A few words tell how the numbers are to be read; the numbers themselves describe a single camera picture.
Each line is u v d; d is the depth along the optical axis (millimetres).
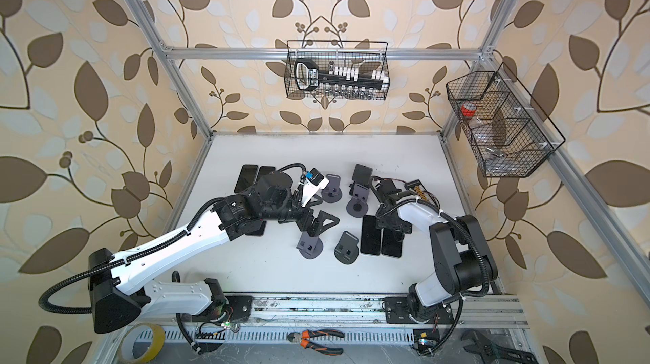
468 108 866
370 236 894
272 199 535
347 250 806
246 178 1113
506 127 758
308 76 845
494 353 674
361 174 946
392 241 856
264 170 1079
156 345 670
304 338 697
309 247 813
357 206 971
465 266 443
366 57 910
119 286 395
